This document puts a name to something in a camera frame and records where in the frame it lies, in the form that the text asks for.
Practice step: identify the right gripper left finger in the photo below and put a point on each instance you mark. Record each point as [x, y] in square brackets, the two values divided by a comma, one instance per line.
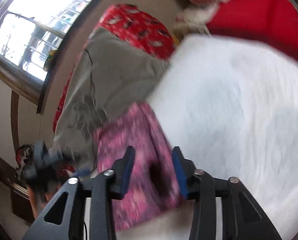
[63, 216]

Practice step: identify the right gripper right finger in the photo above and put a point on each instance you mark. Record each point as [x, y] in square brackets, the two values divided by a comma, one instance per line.
[242, 216]

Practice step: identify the purple floral shirt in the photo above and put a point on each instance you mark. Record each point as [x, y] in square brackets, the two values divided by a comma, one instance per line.
[153, 188]

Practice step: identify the person's left hand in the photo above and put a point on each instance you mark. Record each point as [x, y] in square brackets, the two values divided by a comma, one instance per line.
[37, 204]

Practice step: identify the white quilted mattress cover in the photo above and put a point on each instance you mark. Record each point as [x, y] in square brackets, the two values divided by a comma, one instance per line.
[232, 108]

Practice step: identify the grey floral pillow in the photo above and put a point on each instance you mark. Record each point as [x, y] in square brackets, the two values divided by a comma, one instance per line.
[110, 76]

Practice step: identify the window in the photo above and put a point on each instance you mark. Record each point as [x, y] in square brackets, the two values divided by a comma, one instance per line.
[30, 30]

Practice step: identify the red patterned quilt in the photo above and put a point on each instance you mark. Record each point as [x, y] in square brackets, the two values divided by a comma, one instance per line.
[137, 28]

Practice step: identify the red blanket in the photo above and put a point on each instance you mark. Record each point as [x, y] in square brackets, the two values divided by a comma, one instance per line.
[274, 22]

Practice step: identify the plastic-wrapped doll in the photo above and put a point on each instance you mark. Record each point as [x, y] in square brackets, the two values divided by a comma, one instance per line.
[194, 18]

